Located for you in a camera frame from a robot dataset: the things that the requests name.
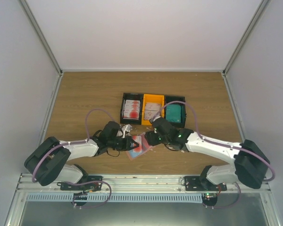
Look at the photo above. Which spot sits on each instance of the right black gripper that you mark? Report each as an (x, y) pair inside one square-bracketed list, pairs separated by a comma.
[(151, 140)]

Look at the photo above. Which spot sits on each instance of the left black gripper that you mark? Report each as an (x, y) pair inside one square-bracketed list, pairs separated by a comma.
[(127, 146)]

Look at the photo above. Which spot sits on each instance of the red white credit card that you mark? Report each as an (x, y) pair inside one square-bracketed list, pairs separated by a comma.
[(137, 144)]

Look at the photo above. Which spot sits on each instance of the pink card holder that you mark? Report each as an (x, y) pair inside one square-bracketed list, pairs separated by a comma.
[(145, 148)]

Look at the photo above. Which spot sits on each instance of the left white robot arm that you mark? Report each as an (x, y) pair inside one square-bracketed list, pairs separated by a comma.
[(48, 163)]

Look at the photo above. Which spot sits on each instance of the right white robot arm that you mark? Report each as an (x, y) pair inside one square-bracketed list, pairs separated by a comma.
[(245, 162)]

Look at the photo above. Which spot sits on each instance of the red white cards stack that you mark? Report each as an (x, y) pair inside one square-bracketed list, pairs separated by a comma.
[(131, 109)]

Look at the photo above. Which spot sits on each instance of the white cards in orange bin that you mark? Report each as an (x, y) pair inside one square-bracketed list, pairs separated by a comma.
[(150, 110)]

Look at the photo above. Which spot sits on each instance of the black left card bin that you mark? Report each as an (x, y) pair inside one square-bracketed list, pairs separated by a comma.
[(131, 96)]

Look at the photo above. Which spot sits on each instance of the black card bin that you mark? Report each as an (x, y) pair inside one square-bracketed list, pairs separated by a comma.
[(131, 96), (183, 110)]

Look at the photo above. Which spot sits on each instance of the teal cards stack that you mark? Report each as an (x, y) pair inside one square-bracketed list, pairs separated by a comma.
[(173, 113)]

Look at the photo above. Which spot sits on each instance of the orange middle card bin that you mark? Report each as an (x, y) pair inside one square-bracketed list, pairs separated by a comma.
[(154, 99)]

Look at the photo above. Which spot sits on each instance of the black right card bin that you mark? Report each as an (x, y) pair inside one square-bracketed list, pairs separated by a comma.
[(183, 110)]

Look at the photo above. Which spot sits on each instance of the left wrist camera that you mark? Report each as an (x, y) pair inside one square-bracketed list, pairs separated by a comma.
[(124, 130)]

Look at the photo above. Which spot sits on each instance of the aluminium front rail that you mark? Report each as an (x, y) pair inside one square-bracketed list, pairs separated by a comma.
[(120, 183)]

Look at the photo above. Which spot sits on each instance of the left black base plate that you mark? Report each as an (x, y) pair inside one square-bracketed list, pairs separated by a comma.
[(81, 191)]

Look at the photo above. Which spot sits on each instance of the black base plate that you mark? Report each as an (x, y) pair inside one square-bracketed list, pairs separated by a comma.
[(210, 191), (81, 191)]

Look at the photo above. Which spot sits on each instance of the grey slotted cable duct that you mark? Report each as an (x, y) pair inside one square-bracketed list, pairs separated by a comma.
[(117, 197)]

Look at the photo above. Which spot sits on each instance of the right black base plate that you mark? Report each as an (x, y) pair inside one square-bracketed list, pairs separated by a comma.
[(210, 191)]

